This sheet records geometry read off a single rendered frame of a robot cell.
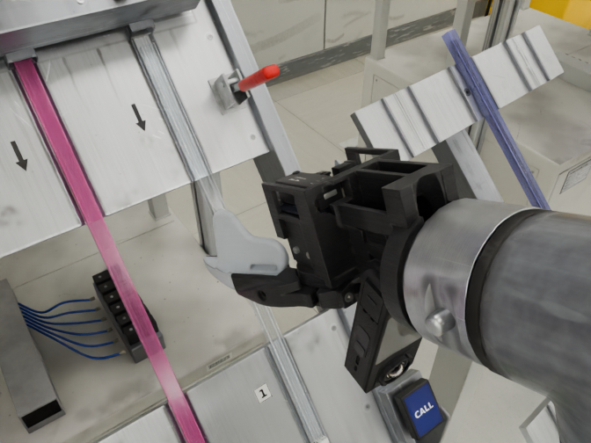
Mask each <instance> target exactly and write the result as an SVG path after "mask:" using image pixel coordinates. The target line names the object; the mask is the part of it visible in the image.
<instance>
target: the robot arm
mask: <svg viewBox="0 0 591 443"><path fill-rule="evenodd" d="M345 151H346V155H347V160H346V161H344V163H341V161H340V160H337V159H336V160H335V161H334V165H335V166H334V167H332V176H331V175H330V174H331V172H330V171H320V172H315V173H306V172H300V171H294V172H293V173H292V174H290V175H288V176H286V177H284V178H280V179H278V180H276V181H275V184H274V183H269V182H264V183H261V185H262V188H263V192H264V194H265V197H266V203H267V205H268V208H269V212H270V215H271V217H272V220H273V224H274V228H275V231H276V235H277V237H279V238H282V239H288V243H289V246H290V249H291V252H292V255H293V259H294V260H296V262H297V264H296V268H293V267H290V266H289V256H288V252H287V250H286V248H285V247H284V246H283V245H282V244H281V243H280V242H279V241H277V240H275V239H273V238H271V237H257V236H254V235H252V234H251V233H250V232H249V231H248V230H247V229H246V228H245V226H244V225H243V224H242V222H241V221H240V220H239V219H238V218H237V217H236V216H235V215H234V214H233V213H232V212H231V211H229V210H225V209H220V210H218V211H216V212H215V214H214V216H213V227H214V234H215V247H216V253H217V256H206V257H204V258H203V260H204V263H205V266H206V267H207V268H208V270H209V272H210V273H211V274H212V275H213V276H215V277H216V278H217V279H218V280H220V281H221V282H222V283H223V284H224V285H225V286H227V287H230V288H232V289H234V290H236V292H237V294H239V295H241V296H243V297H244V298H246V299H249V300H251V301H254V302H256V303H258V304H261V305H264V306H268V307H277V308H287V307H307V308H314V307H315V306H319V307H321V309H342V308H344V309H346V308H348V307H350V306H351V305H353V304H355V303H356V302H357V305H356V310H355V314H354V321H353V326H352V330H351V335H350V339H349V344H348V348H347V355H346V360H345V365H344V366H345V368H346V369H347V371H348V372H349V373H350V374H351V375H352V376H353V377H354V379H355V380H356V381H357V383H358V384H359V385H360V387H361V388H362V389H363V391H364V392H365V393H366V394H367V393H368V392H369V391H371V390H372V389H374V388H377V387H379V386H380V385H381V386H386V385H387V384H390V383H392V382H393V381H395V380H396V379H397V378H399V377H400V376H401V375H403V374H404V373H405V372H406V371H407V370H408V369H409V366H410V365H411V364H412V363H413V361H414V358H415V355H416V353H417V351H418V349H419V346H420V342H421V339H422V338H424V339H426V340H428V341H430V342H432V343H434V344H436V345H438V346H440V347H442V348H445V349H447V350H449V351H451V352H454V353H456V354H458V355H460V356H462V357H465V358H466V359H469V360H471V361H474V362H476V363H478V364H479V365H481V366H484V367H487V368H488V369H489V370H490V371H492V372H494V373H496V374H498V375H501V376H503V377H505V378H506V379H509V380H510V381H514V382H516V383H518V384H520V385H522V386H523V387H525V388H528V389H531V390H533V391H535V392H537V393H538V394H541V395H543V396H546V397H547V398H548V399H550V400H551V402H552V403H553V404H554V408H555V413H556V419H557V425H558V434H559V442H560V443H591V216H589V215H583V214H571V213H565V212H559V211H552V210H547V209H543V208H540V207H529V206H523V205H515V204H509V203H502V202H496V201H489V200H475V199H467V198H464V199H459V195H458V190H457V186H456V177H455V173H454V167H453V164H448V163H425V162H414V161H401V159H400V155H399V150H398V149H379V148H362V147H346V148H345ZM360 154H366V155H379V156H377V157H374V158H372V159H370V160H368V161H366V162H364V163H361V158H360ZM276 192H279V195H280V198H279V199H278V197H277V194H276ZM298 274H299V275H298Z"/></svg>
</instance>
